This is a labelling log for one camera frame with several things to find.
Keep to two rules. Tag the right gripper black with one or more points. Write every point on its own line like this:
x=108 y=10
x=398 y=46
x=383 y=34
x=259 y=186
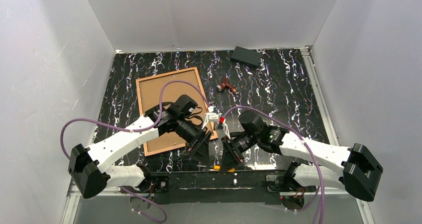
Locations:
x=232 y=148

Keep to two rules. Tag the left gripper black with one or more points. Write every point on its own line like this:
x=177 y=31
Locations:
x=201 y=138

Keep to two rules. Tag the blue photo frame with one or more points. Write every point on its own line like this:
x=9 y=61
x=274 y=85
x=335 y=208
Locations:
x=148 y=92

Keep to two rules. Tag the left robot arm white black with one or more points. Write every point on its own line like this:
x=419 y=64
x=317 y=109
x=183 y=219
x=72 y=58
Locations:
x=93 y=168

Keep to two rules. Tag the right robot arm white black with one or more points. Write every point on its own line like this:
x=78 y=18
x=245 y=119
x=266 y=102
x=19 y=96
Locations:
x=353 y=169

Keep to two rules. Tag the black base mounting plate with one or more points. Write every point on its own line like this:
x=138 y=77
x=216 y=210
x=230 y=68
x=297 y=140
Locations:
x=245 y=186

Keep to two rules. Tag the red brown small tool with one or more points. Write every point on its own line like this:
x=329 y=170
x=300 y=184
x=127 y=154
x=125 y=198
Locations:
x=225 y=84

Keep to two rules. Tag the black rectangular box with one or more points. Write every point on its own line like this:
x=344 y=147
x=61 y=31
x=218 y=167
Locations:
x=246 y=57

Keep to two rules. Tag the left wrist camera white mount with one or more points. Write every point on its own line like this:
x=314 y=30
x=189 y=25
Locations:
x=210 y=116

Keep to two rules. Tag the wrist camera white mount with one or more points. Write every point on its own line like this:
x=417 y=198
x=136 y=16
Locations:
x=222 y=128
x=210 y=116

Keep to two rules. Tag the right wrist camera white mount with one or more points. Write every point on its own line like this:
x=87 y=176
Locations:
x=222 y=128

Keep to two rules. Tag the aluminium rail right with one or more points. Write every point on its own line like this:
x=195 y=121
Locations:
x=311 y=70

